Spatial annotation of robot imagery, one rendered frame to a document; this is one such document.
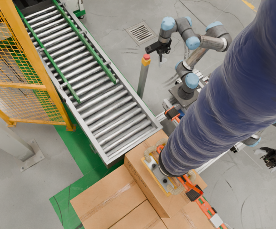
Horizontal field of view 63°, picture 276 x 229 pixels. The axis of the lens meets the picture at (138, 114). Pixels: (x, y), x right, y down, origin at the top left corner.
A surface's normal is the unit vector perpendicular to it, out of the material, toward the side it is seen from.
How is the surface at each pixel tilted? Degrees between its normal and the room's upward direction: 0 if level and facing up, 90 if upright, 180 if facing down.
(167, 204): 0
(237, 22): 0
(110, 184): 0
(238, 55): 84
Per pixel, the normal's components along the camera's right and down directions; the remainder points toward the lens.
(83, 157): 0.08, -0.41
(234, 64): -0.99, 0.11
